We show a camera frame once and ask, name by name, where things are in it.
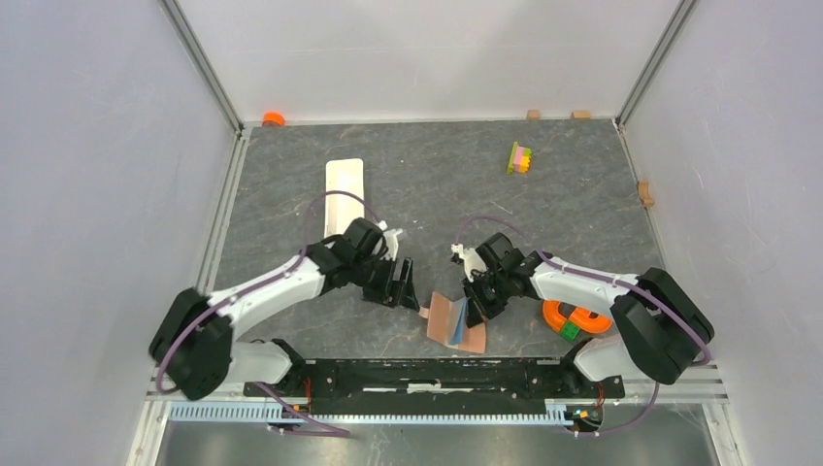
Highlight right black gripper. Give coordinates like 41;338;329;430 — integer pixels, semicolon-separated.
461;271;511;328

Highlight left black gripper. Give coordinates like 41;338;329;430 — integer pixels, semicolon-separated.
350;253;419;313

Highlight brown leather card holder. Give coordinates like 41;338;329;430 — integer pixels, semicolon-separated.
418;292;487;354

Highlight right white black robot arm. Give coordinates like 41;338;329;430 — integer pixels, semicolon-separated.
451;233;715;396

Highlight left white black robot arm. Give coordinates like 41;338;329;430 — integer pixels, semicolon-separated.
148;217;419;401

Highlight green toy block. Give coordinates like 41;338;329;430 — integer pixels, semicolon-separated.
558;320;580;343

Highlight orange horseshoe toy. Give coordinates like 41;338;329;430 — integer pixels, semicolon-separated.
542;300;612;335

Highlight white rectangular tray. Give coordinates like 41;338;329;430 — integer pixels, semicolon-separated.
324;158;365;237

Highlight colourful toy brick stack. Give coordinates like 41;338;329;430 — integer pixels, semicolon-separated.
507;142;533;174

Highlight curved wooden piece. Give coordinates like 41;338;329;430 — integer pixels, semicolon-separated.
637;180;655;209

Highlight orange round cap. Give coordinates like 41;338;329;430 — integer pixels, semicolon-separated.
261;112;285;126

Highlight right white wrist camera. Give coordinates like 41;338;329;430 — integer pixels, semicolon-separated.
450;244;488;282

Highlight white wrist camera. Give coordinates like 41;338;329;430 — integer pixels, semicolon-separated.
378;220;406;261
450;244;488;282

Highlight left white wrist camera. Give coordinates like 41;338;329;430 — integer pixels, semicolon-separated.
378;220;406;261

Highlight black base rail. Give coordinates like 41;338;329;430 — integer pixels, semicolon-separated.
273;357;625;416

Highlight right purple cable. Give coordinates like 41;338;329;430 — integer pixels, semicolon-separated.
452;215;713;439

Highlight purple cable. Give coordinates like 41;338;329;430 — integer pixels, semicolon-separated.
155;189;387;440
452;215;713;439

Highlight blue-white cable duct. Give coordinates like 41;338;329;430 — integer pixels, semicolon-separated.
168;401;573;427

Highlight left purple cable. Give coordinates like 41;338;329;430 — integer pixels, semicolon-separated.
155;189;387;440

